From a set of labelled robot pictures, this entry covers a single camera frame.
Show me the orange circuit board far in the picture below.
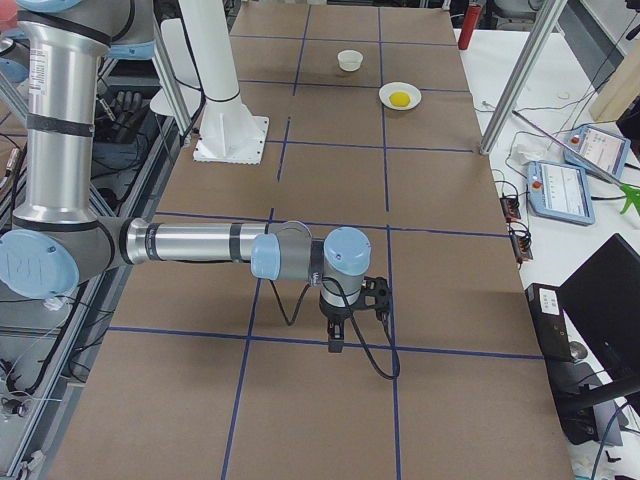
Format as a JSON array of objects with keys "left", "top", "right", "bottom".
[{"left": 499, "top": 195, "right": 521, "bottom": 222}]

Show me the aluminium frame post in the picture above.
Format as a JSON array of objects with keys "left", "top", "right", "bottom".
[{"left": 479, "top": 0, "right": 567, "bottom": 155}]

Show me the yellow lemon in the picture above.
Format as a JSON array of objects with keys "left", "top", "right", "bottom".
[{"left": 389, "top": 91, "right": 411, "bottom": 108}]

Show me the red cylinder bottle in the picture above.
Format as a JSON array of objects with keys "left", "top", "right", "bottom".
[{"left": 457, "top": 1, "right": 482, "bottom": 51}]

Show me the teach pendant tablet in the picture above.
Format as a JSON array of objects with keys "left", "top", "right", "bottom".
[
  {"left": 527, "top": 161, "right": 595, "bottom": 226},
  {"left": 563, "top": 125, "right": 631, "bottom": 179}
]

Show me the black box device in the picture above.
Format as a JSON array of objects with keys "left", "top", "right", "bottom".
[{"left": 525, "top": 283, "right": 587, "bottom": 363}]

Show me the white bowl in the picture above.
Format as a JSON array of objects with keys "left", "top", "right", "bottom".
[{"left": 337, "top": 49, "right": 364, "bottom": 72}]

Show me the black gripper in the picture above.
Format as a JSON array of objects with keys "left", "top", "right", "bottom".
[{"left": 321, "top": 301, "right": 352, "bottom": 352}]

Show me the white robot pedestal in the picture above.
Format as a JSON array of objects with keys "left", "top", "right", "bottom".
[{"left": 160, "top": 1, "right": 269, "bottom": 164}]

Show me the white plate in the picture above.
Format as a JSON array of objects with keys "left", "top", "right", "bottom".
[{"left": 378, "top": 82, "right": 422, "bottom": 111}]

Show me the far teach pendant tablet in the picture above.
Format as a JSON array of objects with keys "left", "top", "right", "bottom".
[{"left": 563, "top": 125, "right": 631, "bottom": 179}]

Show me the orange circuit board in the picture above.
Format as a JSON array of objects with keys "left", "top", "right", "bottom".
[
  {"left": 499, "top": 195, "right": 521, "bottom": 222},
  {"left": 507, "top": 221, "right": 533, "bottom": 265}
]

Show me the near teach pendant tablet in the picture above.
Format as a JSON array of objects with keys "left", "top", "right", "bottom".
[{"left": 527, "top": 161, "right": 595, "bottom": 226}]

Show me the orange circuit board near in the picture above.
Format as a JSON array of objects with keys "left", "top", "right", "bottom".
[{"left": 507, "top": 221, "right": 533, "bottom": 265}]

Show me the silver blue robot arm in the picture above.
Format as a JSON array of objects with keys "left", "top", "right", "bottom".
[{"left": 1, "top": 1, "right": 371, "bottom": 353}]

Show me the black laptop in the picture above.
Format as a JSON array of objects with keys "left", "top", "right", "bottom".
[{"left": 558, "top": 233, "right": 639, "bottom": 413}]

